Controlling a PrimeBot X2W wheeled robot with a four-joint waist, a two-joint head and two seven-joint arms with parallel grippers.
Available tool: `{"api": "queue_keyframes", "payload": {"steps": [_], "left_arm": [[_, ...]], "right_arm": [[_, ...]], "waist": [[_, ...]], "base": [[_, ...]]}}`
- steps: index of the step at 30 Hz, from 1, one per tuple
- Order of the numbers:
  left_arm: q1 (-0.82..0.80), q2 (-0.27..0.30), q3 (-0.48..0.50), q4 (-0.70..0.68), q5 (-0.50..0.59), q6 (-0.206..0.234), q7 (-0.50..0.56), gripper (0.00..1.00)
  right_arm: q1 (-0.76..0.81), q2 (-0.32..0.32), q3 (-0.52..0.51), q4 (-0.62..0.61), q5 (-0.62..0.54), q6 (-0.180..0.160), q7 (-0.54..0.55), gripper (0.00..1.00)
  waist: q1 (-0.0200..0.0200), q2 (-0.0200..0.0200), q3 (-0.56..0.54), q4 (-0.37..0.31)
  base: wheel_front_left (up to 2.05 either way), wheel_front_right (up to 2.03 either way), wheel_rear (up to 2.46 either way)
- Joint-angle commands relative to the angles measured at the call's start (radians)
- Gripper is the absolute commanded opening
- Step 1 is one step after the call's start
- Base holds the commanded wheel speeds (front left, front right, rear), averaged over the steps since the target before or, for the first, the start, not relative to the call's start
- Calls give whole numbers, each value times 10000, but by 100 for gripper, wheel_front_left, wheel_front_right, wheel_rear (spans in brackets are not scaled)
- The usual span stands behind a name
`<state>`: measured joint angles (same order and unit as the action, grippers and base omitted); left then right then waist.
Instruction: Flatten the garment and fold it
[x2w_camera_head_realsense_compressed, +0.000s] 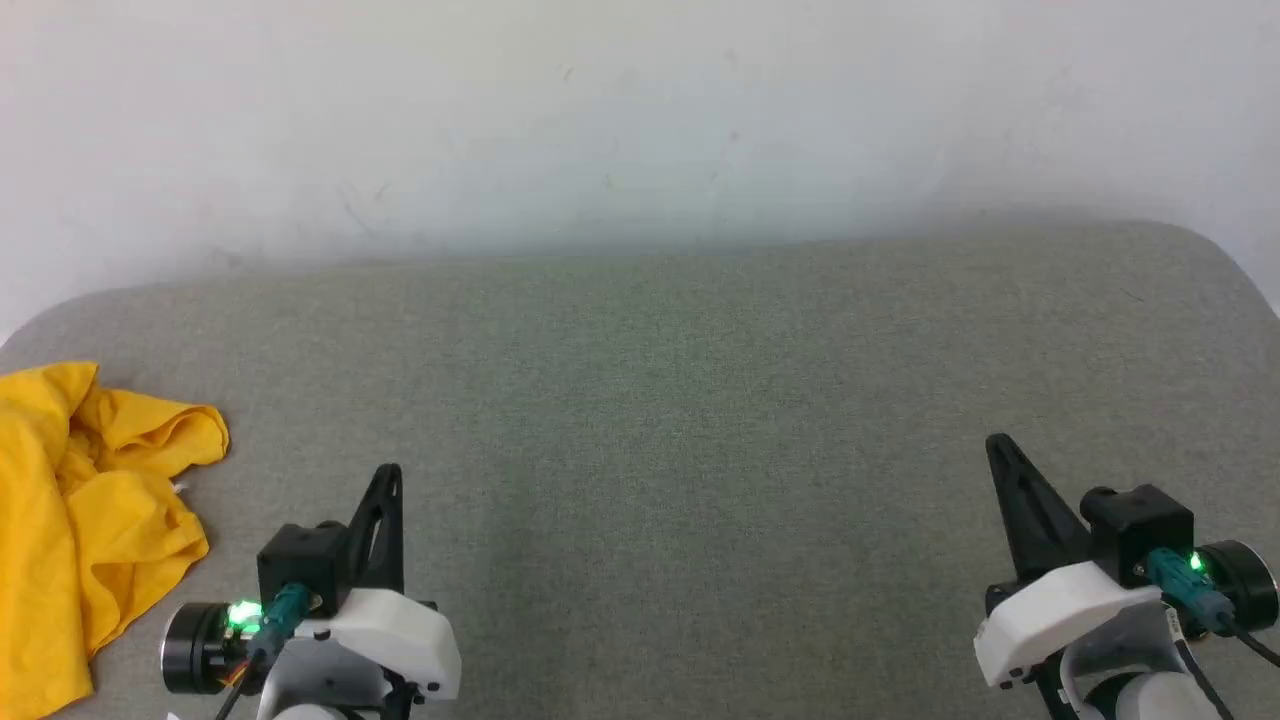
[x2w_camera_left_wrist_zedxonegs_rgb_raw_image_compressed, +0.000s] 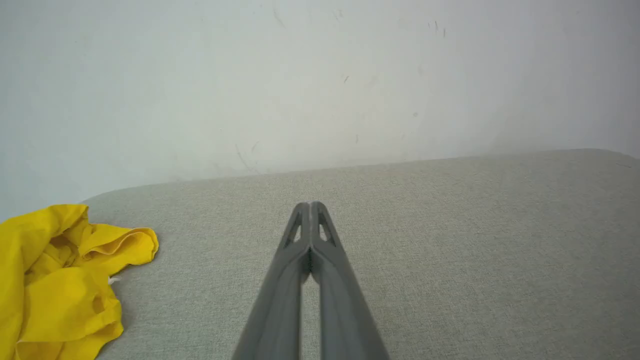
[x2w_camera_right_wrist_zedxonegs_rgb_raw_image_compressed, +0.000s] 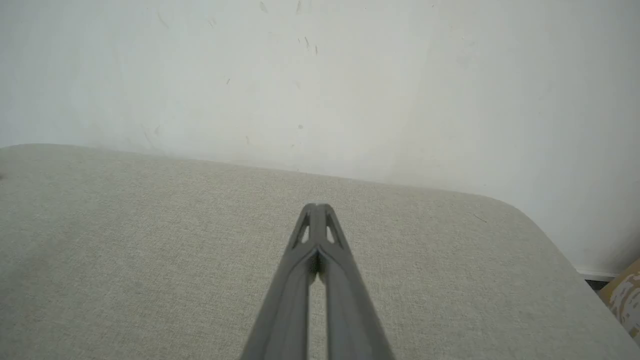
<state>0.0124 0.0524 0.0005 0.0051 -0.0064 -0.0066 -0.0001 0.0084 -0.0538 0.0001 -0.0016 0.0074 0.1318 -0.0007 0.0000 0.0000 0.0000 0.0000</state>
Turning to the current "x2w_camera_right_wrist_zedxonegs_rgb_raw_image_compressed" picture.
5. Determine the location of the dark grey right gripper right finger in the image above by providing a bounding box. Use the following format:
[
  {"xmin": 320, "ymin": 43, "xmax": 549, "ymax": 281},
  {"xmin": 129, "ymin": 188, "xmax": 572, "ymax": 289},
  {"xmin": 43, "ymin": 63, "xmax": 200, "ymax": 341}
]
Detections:
[{"xmin": 316, "ymin": 202, "xmax": 396, "ymax": 360}]

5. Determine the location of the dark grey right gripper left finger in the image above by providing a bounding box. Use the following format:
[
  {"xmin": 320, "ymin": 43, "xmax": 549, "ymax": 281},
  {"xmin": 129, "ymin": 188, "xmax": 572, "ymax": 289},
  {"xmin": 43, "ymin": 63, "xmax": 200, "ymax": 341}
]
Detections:
[{"xmin": 240, "ymin": 202, "xmax": 319, "ymax": 360}]

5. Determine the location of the light grey fabric sofa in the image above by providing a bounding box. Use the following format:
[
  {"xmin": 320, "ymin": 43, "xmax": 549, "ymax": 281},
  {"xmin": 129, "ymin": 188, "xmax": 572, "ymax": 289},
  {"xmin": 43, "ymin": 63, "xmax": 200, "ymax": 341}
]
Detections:
[{"xmin": 0, "ymin": 143, "xmax": 640, "ymax": 360}]

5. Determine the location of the brown printed cardboard box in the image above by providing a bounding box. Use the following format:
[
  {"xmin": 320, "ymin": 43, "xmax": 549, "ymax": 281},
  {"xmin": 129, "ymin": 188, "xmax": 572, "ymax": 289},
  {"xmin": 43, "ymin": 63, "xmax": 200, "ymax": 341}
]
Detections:
[{"xmin": 598, "ymin": 257, "xmax": 640, "ymax": 347}]

